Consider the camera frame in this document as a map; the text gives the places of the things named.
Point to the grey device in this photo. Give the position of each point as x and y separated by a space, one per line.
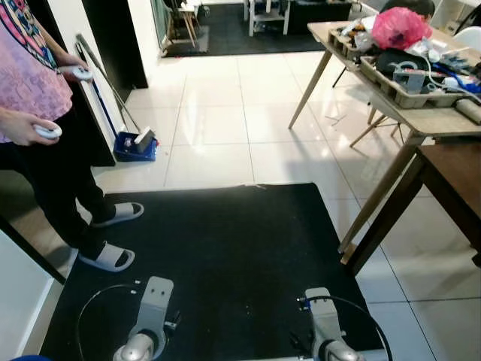
409 79

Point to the wooden chair legs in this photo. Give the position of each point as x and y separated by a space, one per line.
373 126

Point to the large cardboard tray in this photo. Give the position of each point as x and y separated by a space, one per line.
391 92

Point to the light wooden table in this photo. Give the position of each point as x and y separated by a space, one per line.
436 120

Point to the black pouch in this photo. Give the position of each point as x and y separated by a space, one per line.
398 60

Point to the black cabinet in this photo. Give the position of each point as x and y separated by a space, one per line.
323 13

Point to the seated person with dark hair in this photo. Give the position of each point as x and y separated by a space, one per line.
409 6

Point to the white chair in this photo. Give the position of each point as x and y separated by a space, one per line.
470 37

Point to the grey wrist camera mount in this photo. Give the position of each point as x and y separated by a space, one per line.
322 316
155 301

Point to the person's left hand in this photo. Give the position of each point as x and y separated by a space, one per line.
66 62

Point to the person in pink shirt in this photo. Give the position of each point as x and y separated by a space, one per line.
30 83

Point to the person's right hand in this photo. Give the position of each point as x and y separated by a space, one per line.
28 126

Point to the small cardboard tray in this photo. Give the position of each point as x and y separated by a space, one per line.
342 43

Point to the white handheld controller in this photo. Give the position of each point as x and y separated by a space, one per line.
49 131
79 73

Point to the pink plastic bag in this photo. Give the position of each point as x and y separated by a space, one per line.
400 28

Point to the blue dustpan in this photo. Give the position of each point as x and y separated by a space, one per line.
131 147

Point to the white slipper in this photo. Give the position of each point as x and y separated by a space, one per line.
109 258
119 213

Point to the black floor mat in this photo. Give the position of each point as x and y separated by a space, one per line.
233 256

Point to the white cabinet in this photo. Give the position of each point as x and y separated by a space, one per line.
19 301

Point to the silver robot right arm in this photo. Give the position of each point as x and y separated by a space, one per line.
340 353

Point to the white stool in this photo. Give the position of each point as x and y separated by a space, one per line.
267 11

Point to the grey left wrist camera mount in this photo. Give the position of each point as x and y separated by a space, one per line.
155 301

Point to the dark brown wooden table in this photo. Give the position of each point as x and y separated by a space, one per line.
455 169

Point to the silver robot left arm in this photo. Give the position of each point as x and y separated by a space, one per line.
135 350

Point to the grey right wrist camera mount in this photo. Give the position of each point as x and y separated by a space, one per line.
322 316

